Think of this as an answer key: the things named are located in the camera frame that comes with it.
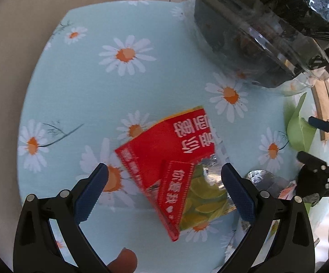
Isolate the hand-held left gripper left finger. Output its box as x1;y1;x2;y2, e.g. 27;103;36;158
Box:
12;163;110;273

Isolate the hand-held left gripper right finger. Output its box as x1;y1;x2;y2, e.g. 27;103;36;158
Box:
218;163;315;273

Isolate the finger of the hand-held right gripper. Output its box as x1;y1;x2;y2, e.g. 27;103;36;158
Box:
294;151;329;204
308;115;329;149

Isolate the green paper scrap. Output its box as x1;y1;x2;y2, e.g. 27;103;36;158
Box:
283;92;318;152

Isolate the red snack packet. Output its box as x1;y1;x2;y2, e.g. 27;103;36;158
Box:
115;106;237;242

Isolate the person's left hand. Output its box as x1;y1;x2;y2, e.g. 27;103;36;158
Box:
107;247;138;273

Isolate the wooden cutting board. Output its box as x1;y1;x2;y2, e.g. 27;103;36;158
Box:
312;78;329;141

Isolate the daisy printed light blue tablecloth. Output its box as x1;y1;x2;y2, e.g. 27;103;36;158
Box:
17;0;329;273

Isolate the clear plastic container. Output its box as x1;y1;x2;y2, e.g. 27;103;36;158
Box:
183;0;329;89

